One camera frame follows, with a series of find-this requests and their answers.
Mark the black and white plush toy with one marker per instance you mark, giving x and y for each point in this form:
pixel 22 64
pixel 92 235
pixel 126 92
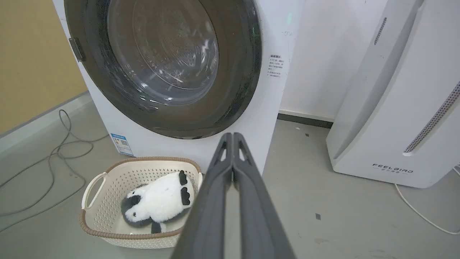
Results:
pixel 161 201

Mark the dark round washing machine door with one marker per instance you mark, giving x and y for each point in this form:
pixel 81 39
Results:
pixel 161 64

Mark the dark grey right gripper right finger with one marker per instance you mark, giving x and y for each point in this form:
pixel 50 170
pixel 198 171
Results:
pixel 258 216

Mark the white air purifier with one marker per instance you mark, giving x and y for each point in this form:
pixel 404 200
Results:
pixel 406 100

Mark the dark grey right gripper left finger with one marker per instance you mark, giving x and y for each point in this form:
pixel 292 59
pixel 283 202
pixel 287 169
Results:
pixel 208 216

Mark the white front-load washing machine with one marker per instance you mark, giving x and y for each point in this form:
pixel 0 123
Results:
pixel 273 108

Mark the blue energy label sticker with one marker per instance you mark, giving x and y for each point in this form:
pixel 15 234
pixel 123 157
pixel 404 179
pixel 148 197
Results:
pixel 122 144

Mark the cream perforated laundry basket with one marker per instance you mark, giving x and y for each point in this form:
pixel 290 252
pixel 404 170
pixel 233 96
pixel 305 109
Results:
pixel 107 201

